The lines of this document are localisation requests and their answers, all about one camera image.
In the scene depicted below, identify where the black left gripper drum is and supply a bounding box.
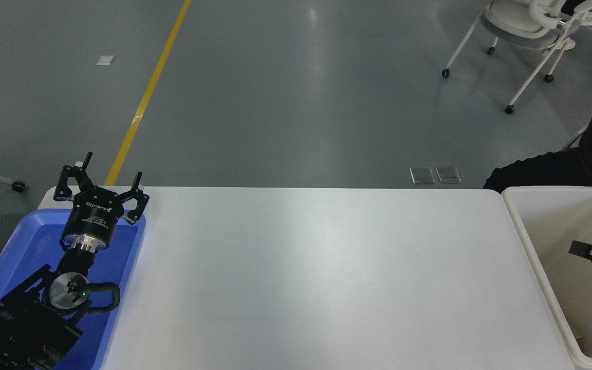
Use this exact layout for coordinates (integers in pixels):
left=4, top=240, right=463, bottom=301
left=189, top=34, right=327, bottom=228
left=62, top=186, right=131, bottom=242

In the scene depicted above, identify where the large pale plastic bin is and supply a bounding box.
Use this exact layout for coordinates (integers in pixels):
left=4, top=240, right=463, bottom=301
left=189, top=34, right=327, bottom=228
left=502, top=186, right=592, bottom=370

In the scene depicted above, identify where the blue plastic tray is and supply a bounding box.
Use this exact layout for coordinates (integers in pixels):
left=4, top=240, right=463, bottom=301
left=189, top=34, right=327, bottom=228
left=0, top=208, right=147, bottom=370

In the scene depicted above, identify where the silver floor plate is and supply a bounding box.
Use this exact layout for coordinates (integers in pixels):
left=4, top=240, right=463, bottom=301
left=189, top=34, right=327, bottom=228
left=436, top=165, right=462, bottom=184
left=410, top=167, right=436, bottom=185

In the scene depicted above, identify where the white wheeled chair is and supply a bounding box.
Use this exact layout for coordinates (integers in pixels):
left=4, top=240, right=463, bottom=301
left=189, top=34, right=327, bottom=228
left=441, top=0, right=592, bottom=115

